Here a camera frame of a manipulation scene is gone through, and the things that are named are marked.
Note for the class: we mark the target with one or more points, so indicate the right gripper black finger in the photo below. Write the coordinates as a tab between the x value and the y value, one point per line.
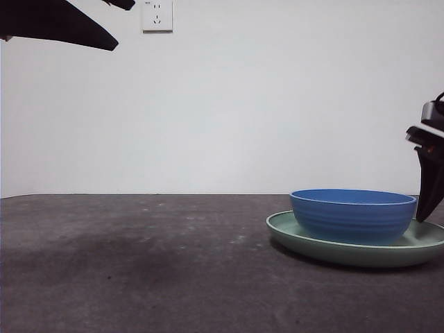
431	180

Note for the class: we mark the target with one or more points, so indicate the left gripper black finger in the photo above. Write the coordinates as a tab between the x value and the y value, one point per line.
52	21
121	3

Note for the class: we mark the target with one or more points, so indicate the blue ribbed bowl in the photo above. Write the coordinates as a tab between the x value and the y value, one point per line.
352	222

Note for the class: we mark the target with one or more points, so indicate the green round plate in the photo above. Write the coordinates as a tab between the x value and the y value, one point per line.
350	256

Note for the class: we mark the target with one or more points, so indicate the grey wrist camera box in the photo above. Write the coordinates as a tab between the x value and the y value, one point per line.
431	111

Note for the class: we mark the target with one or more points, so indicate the white wall power socket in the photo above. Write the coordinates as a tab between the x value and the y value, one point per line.
157	17

